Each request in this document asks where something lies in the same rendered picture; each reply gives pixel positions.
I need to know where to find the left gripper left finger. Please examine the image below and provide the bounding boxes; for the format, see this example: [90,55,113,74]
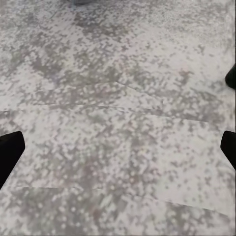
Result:
[0,131,26,189]

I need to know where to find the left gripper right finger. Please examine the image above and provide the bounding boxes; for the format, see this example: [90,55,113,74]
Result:
[220,131,236,170]

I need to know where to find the insectifuge atomizer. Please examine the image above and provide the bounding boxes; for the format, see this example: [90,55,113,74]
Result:
[225,64,236,89]

